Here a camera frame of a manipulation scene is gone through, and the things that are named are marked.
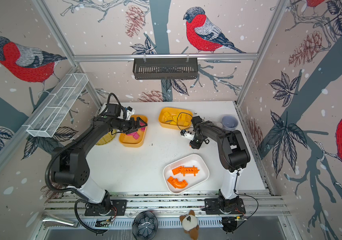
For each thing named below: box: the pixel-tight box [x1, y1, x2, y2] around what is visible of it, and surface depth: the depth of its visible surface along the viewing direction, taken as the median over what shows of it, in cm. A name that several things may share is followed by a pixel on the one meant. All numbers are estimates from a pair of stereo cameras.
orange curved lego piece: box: [167, 176, 188, 189], surface depth 81 cm
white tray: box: [162, 154, 210, 194], surface depth 85 cm
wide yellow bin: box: [158, 107, 193, 130], surface depth 110 cm
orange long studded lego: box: [172, 165, 200, 177], surface depth 86 cm
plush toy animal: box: [179, 209, 199, 240], surface depth 69 cm
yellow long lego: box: [181, 114, 192, 127], surface depth 109 cm
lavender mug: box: [221, 115, 239, 131], surface depth 105 cm
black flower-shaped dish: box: [132, 211, 159, 240], surface depth 68 cm
